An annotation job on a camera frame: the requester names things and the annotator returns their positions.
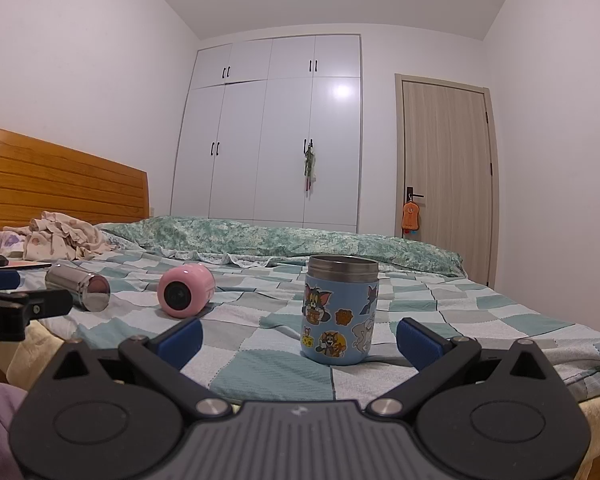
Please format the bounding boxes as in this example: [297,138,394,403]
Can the pale yellow bed sheet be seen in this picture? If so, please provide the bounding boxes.
[5,321,600,480]

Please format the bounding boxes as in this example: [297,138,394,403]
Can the green floral quilt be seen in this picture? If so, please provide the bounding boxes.
[97,216,466,279]

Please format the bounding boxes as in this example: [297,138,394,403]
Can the green hanging ornament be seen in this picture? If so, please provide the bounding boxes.
[300,147,319,194]

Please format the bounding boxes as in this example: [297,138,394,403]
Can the wooden headboard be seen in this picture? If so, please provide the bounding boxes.
[0,123,149,246]

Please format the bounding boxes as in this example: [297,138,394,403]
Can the checkered bed sheet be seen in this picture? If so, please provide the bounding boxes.
[30,247,600,403]

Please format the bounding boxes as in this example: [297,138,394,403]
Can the stainless steel cup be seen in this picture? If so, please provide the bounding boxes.
[45,262,112,313]

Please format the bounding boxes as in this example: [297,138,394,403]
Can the white purple cloth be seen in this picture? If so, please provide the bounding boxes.
[0,230,27,256]

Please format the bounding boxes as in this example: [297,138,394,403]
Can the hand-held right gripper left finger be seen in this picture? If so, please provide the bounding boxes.
[32,318,235,419]

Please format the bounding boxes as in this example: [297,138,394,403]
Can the beige patterned clothes pile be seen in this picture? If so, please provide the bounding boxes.
[20,211,126,261]

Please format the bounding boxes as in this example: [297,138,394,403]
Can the light wooden door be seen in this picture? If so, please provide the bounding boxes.
[395,73,497,290]

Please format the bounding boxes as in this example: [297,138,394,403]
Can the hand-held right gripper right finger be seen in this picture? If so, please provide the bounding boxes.
[366,318,565,419]

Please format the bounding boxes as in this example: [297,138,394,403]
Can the pink cup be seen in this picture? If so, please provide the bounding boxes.
[157,264,216,319]

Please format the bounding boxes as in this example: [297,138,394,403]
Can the blue cartoon sticker cup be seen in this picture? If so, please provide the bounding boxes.
[300,255,381,367]

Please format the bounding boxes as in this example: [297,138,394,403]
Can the flat pink book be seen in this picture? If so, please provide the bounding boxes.
[0,258,54,271]

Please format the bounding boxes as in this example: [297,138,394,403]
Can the orange hanging toy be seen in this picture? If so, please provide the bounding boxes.
[401,201,422,235]

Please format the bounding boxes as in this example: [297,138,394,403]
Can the white wardrobe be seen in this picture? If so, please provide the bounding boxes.
[170,34,363,234]

